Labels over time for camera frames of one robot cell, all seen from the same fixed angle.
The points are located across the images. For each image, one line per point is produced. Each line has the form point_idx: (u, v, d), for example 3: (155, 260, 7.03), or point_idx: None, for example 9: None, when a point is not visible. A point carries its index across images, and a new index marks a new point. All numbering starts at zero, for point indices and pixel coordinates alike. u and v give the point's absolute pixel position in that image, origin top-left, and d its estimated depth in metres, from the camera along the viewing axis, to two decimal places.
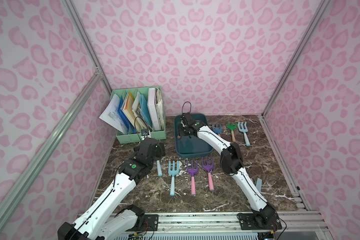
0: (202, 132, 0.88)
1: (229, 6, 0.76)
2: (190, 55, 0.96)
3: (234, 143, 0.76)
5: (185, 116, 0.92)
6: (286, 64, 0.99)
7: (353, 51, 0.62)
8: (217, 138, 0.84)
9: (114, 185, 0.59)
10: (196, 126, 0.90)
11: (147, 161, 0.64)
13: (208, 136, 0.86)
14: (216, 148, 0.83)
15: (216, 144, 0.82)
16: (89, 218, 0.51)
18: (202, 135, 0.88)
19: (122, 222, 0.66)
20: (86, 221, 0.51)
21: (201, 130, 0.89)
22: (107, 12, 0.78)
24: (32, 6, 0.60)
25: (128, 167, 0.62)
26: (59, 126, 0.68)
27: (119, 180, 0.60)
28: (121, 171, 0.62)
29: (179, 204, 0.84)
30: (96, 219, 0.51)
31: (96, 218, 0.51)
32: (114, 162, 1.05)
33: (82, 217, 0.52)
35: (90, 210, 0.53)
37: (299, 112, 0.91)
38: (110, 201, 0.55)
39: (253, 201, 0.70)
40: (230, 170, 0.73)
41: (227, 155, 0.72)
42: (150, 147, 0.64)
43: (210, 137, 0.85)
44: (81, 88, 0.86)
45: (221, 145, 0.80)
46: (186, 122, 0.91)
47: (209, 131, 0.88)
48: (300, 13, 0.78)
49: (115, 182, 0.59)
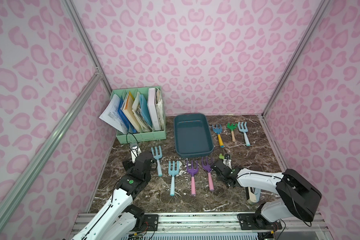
0: (242, 177, 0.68)
1: (229, 6, 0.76)
2: (190, 55, 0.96)
3: (290, 171, 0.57)
5: (217, 165, 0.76)
6: (286, 64, 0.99)
7: (353, 51, 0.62)
8: (263, 175, 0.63)
9: (113, 201, 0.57)
10: (233, 174, 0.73)
11: (142, 176, 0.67)
13: (250, 177, 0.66)
14: (271, 189, 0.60)
15: (265, 182, 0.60)
16: (87, 234, 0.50)
18: (243, 180, 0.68)
19: (119, 229, 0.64)
20: (84, 237, 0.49)
21: (240, 175, 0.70)
22: (107, 12, 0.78)
24: (32, 6, 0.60)
25: (125, 182, 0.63)
26: (58, 127, 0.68)
27: (116, 195, 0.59)
28: (118, 186, 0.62)
29: (179, 204, 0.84)
30: (94, 235, 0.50)
31: (95, 233, 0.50)
32: (114, 162, 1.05)
33: (80, 233, 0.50)
35: (88, 226, 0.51)
37: (299, 112, 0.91)
38: (108, 217, 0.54)
39: (267, 212, 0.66)
40: (307, 213, 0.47)
41: (291, 191, 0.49)
42: (145, 162, 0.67)
43: (254, 178, 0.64)
44: (81, 88, 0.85)
45: (272, 180, 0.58)
46: (221, 173, 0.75)
47: (249, 171, 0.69)
48: (300, 13, 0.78)
49: (113, 197, 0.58)
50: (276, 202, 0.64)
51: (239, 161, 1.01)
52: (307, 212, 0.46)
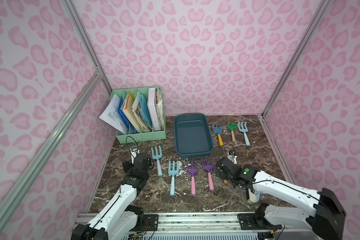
0: (262, 184, 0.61)
1: (229, 6, 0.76)
2: (190, 55, 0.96)
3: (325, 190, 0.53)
5: (225, 164, 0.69)
6: (286, 64, 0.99)
7: (353, 51, 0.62)
8: (292, 189, 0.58)
9: (122, 192, 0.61)
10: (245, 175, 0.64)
11: (143, 174, 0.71)
13: (274, 187, 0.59)
14: (298, 206, 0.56)
15: (297, 199, 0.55)
16: (102, 218, 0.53)
18: (262, 186, 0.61)
19: (123, 224, 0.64)
20: (100, 220, 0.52)
21: (258, 180, 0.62)
22: (107, 12, 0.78)
24: (32, 6, 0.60)
25: (128, 179, 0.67)
26: (58, 127, 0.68)
27: (124, 188, 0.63)
28: (123, 183, 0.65)
29: (179, 204, 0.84)
30: (109, 217, 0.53)
31: (110, 216, 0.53)
32: (114, 162, 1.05)
33: (95, 218, 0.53)
35: (102, 212, 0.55)
37: (299, 112, 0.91)
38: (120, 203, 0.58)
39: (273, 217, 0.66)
40: (335, 237, 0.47)
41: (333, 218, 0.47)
42: (143, 161, 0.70)
43: (281, 190, 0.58)
44: (81, 88, 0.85)
45: (307, 199, 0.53)
46: (229, 173, 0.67)
47: (271, 178, 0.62)
48: (300, 13, 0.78)
49: (121, 189, 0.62)
50: (289, 211, 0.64)
51: (239, 161, 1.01)
52: (337, 237, 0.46)
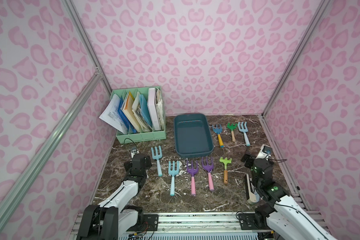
0: (285, 208, 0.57)
1: (229, 6, 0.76)
2: (190, 55, 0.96)
3: None
5: (266, 172, 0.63)
6: (286, 64, 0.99)
7: (353, 51, 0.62)
8: (316, 229, 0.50)
9: (126, 184, 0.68)
10: (271, 192, 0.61)
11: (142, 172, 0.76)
13: (296, 217, 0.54)
14: None
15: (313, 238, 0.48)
16: (110, 201, 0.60)
18: (284, 211, 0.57)
19: (126, 216, 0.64)
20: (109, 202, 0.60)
21: (282, 203, 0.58)
22: (107, 12, 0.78)
24: (32, 6, 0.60)
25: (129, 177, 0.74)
26: (58, 127, 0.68)
27: (126, 182, 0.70)
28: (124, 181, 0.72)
29: (179, 204, 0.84)
30: (117, 200, 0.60)
31: (117, 200, 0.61)
32: (114, 162, 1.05)
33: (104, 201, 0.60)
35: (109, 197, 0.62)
37: (299, 112, 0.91)
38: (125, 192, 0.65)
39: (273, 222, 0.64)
40: None
41: None
42: (141, 161, 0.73)
43: (301, 222, 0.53)
44: (81, 88, 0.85)
45: None
46: (263, 180, 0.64)
47: (299, 208, 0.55)
48: (300, 13, 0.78)
49: (124, 182, 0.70)
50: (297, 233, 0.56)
51: (239, 161, 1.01)
52: None
